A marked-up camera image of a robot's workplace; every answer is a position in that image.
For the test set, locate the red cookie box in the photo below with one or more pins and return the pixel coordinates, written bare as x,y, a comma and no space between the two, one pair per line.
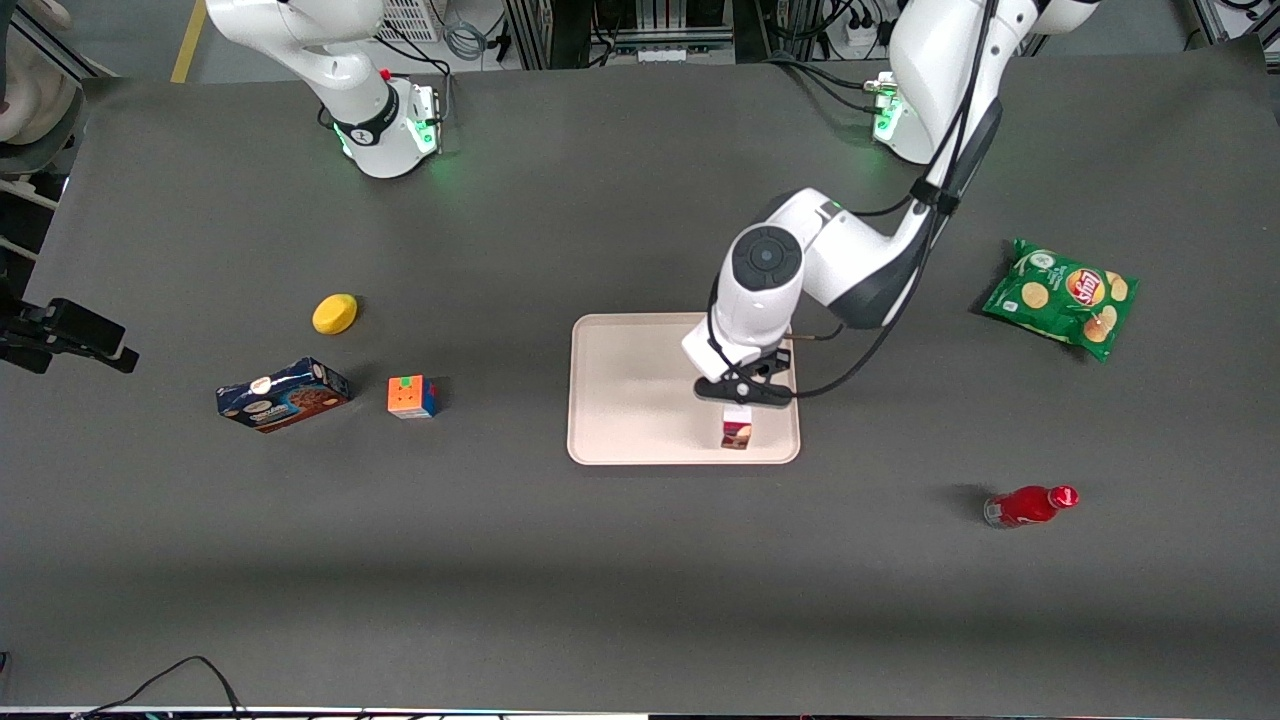
737,430

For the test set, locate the beige plastic tray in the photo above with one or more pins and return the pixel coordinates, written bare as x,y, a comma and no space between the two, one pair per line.
640,400

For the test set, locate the blue cookie box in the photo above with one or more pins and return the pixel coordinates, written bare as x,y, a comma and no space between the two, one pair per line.
285,395

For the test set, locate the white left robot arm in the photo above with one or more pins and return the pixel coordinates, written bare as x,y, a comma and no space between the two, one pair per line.
860,260

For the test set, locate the white power strip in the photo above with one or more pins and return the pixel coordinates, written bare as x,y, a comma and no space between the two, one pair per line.
862,32

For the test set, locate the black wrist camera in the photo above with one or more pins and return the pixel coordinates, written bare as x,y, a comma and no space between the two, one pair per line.
772,362

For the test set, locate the colourful puzzle cube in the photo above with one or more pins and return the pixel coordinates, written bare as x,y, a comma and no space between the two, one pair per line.
408,397

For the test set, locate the red soda bottle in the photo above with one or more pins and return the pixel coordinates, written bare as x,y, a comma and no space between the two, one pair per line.
1025,506

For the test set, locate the green chips bag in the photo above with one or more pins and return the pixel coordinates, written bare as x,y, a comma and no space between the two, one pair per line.
1065,298

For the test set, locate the yellow lemon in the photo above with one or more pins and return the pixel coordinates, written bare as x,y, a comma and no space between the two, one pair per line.
334,314

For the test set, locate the beige rounded object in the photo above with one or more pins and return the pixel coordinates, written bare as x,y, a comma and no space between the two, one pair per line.
35,90

